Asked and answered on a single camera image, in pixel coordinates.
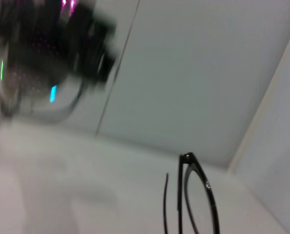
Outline black glasses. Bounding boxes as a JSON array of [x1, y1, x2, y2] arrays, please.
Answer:
[[162, 152, 221, 234]]

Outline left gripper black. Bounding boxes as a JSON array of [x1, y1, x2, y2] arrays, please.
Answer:
[[74, 4, 118, 85]]

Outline left arm grey cable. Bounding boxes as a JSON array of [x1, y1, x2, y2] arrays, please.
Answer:
[[0, 82, 86, 123]]

